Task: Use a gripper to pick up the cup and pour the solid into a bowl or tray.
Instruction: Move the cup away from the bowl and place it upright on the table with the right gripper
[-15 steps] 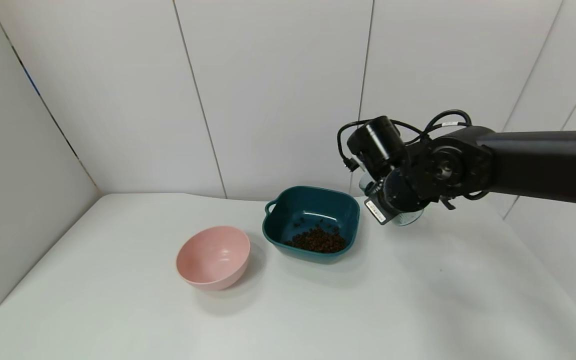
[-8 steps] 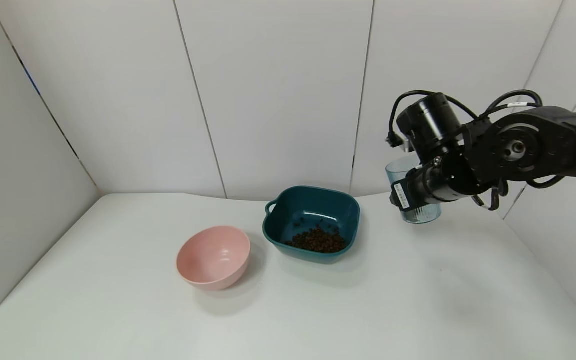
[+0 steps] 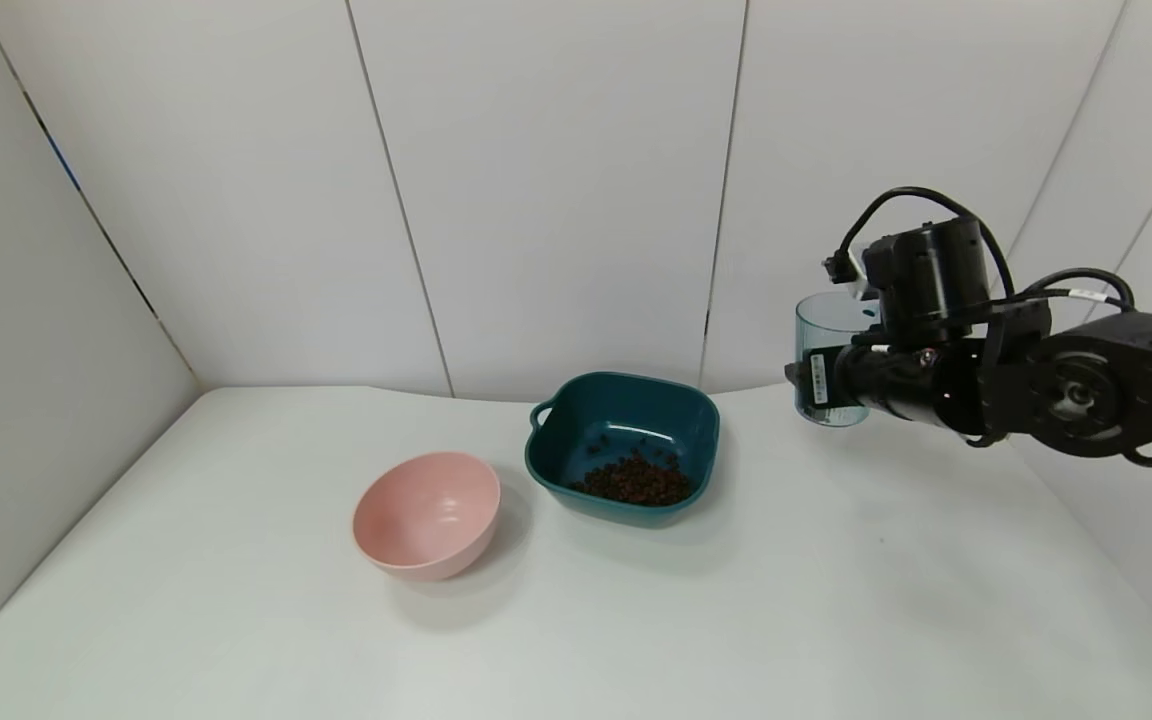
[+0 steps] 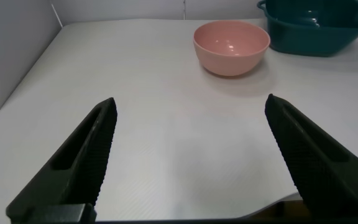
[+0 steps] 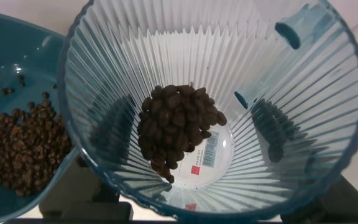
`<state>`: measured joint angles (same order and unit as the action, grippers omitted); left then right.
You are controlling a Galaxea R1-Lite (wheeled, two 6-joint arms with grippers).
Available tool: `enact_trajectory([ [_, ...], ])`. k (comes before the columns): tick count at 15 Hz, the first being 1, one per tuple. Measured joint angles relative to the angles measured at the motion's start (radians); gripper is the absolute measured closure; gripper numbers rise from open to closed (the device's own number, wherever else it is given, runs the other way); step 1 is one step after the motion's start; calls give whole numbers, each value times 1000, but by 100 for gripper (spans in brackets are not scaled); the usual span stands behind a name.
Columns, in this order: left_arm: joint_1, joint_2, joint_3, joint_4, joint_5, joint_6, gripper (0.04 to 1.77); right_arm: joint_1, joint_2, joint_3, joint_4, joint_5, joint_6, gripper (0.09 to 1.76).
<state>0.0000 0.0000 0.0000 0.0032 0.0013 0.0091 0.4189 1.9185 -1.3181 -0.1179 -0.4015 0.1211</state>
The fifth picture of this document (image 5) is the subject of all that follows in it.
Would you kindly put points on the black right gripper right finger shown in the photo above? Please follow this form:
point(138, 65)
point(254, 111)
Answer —
point(346, 210)

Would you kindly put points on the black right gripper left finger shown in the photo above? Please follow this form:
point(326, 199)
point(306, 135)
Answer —
point(73, 196)

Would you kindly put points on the poured coffee beans pile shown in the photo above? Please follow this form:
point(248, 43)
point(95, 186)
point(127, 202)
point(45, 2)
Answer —
point(23, 146)

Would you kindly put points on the clear blue ribbed cup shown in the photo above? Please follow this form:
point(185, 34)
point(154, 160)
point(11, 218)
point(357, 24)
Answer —
point(291, 93)

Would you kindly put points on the teal plastic basin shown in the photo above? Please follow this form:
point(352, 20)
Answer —
point(11, 56)

